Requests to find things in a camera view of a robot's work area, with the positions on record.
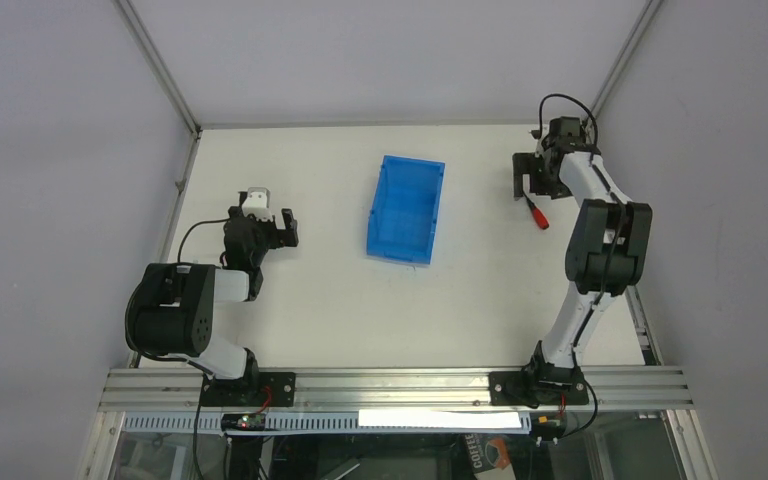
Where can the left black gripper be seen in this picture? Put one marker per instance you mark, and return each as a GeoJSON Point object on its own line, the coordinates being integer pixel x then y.
{"type": "Point", "coordinates": [275, 234]}

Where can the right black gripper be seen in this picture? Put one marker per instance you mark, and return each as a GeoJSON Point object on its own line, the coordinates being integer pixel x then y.
{"type": "Point", "coordinates": [535, 176]}

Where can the red handled screwdriver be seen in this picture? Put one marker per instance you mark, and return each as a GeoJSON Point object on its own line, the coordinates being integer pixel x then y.
{"type": "Point", "coordinates": [539, 218]}

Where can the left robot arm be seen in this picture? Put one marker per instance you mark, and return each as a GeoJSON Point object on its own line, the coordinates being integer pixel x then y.
{"type": "Point", "coordinates": [169, 316]}

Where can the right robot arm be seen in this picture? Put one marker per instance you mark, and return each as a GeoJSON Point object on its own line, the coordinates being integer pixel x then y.
{"type": "Point", "coordinates": [607, 248]}

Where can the blue plastic bin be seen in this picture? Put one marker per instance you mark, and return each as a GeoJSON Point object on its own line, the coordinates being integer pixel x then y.
{"type": "Point", "coordinates": [404, 214]}

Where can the coffee labelled box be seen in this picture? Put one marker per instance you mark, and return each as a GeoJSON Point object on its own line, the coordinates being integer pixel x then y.
{"type": "Point", "coordinates": [486, 452]}

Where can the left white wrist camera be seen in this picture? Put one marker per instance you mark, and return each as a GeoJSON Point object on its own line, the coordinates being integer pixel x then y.
{"type": "Point", "coordinates": [257, 205]}

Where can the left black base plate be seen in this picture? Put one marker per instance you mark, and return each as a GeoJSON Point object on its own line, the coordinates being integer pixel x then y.
{"type": "Point", "coordinates": [271, 389]}

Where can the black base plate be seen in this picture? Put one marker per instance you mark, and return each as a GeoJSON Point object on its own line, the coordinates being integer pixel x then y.
{"type": "Point", "coordinates": [271, 389]}
{"type": "Point", "coordinates": [520, 388]}

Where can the aluminium mounting rail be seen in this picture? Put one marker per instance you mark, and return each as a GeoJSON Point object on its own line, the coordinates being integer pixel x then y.
{"type": "Point", "coordinates": [608, 388]}

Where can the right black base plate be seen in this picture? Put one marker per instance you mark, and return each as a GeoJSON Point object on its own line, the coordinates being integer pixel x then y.
{"type": "Point", "coordinates": [520, 388]}

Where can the white slotted cable duct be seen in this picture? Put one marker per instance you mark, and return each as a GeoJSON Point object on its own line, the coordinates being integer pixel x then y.
{"type": "Point", "coordinates": [364, 421]}

